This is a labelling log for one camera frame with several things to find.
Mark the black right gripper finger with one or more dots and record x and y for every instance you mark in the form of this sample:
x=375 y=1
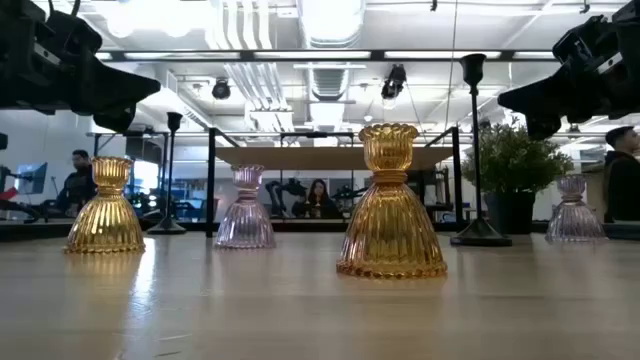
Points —
x=550 y=97
x=542 y=127

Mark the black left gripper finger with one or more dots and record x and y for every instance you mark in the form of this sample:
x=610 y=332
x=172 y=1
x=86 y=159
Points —
x=115 y=90
x=116 y=120

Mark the tall black metal candlestick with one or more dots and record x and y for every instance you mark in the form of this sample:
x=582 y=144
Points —
x=174 y=120
x=480 y=236

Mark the pink ribbed glass candle holder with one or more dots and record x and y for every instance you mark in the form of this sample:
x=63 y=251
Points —
x=575 y=220
x=245 y=220

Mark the amber ribbed glass candle holder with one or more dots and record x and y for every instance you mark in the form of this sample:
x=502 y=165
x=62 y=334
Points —
x=391 y=225
x=105 y=220

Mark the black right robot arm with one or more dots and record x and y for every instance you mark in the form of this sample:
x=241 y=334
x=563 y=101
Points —
x=630 y=60

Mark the red black background robot arm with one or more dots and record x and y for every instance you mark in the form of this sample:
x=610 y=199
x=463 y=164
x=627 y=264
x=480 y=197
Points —
x=7 y=194

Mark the black background robot arm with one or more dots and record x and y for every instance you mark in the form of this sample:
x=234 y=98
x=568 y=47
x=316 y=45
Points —
x=281 y=192

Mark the green potted plant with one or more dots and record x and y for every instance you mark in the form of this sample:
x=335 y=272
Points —
x=520 y=165

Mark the person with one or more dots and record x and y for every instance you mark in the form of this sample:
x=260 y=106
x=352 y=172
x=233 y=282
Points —
x=77 y=189
x=317 y=205
x=622 y=190

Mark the background computer monitor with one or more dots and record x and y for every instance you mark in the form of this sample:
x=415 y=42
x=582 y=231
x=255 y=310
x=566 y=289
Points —
x=32 y=179

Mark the black ceiling spotlight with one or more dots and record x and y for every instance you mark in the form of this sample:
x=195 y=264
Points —
x=221 y=90

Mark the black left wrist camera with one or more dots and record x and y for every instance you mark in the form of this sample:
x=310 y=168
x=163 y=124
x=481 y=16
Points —
x=75 y=37

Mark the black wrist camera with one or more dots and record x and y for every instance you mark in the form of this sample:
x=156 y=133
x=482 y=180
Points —
x=75 y=37
x=580 y=42

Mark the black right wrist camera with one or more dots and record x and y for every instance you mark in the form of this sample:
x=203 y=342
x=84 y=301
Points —
x=580 y=42

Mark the black aluminium rig frame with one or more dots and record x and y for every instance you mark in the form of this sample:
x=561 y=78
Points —
x=30 y=231

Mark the black overhead camera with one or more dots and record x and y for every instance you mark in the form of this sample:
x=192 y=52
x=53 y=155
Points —
x=393 y=82

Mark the wooden shelf with black frame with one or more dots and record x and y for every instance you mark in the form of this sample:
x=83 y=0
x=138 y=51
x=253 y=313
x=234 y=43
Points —
x=300 y=157

